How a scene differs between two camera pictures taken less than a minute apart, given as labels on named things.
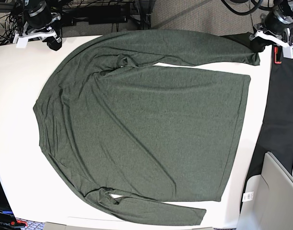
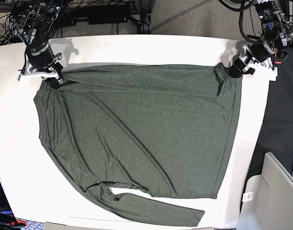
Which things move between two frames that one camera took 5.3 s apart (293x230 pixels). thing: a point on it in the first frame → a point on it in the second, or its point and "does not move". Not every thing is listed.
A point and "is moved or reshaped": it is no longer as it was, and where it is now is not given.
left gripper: (40, 18) → (42, 56)
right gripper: (271, 23) → (261, 52)
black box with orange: (3, 216) does not move
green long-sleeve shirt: (124, 127) is moved or reshaped
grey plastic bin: (275, 205) does not move
